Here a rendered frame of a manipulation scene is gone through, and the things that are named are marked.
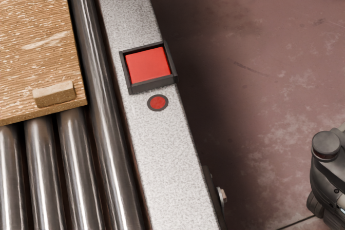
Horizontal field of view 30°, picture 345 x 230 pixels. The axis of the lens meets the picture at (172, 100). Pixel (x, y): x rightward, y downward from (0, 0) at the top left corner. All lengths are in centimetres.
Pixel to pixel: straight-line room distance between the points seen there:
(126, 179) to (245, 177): 108
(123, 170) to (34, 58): 25
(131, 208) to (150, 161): 7
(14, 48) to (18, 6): 9
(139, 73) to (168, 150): 14
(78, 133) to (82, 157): 4
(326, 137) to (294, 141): 39
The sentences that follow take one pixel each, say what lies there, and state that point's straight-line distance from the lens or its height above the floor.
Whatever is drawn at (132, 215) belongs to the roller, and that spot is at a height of 92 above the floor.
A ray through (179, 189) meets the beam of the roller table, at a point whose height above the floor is 91.
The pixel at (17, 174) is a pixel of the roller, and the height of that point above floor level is 91.
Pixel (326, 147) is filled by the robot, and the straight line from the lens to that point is 160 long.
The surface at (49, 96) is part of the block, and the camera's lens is 92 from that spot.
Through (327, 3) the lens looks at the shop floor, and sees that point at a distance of 239.
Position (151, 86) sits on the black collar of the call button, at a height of 92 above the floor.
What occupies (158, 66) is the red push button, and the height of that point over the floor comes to 93.
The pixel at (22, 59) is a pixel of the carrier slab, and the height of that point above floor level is 94.
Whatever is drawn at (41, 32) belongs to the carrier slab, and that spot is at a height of 94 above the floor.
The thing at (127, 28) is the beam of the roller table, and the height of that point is 92.
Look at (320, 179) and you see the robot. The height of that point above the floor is 24.
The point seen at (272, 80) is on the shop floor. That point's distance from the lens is 214.
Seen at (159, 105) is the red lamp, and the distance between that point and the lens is 93.
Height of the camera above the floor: 165
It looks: 51 degrees down
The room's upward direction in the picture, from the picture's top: 10 degrees counter-clockwise
